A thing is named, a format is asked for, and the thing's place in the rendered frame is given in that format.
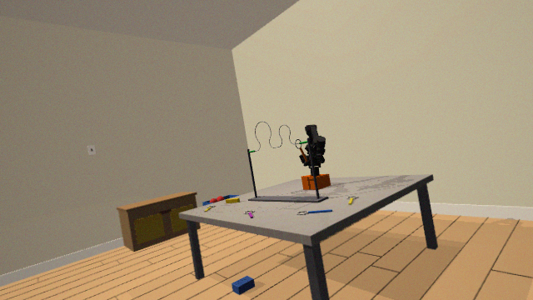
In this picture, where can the purple handle with white ring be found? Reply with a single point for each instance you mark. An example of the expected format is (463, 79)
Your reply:
(250, 213)

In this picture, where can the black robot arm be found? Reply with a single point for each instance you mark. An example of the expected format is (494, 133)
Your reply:
(317, 142)

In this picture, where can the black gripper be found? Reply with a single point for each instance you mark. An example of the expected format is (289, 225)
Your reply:
(315, 156)

